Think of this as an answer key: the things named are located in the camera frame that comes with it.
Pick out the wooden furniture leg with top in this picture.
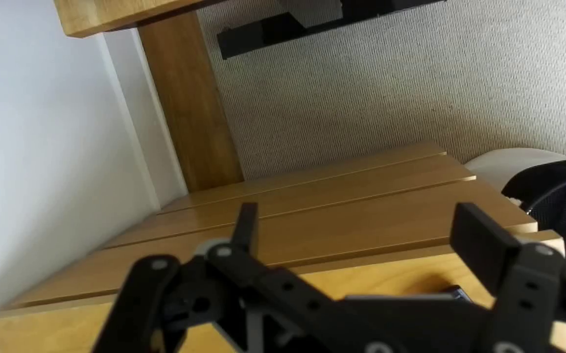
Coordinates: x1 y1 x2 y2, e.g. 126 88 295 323
52 0 246 193

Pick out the light wooden dresser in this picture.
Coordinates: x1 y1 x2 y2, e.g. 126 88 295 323
0 140 566 353

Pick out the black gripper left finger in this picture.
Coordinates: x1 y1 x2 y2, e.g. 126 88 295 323
91 201 387 353

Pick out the white rounded container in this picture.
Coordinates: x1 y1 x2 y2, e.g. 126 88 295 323
461 144 566 197

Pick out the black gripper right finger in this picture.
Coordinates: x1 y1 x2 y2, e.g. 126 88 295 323
450 201 566 353

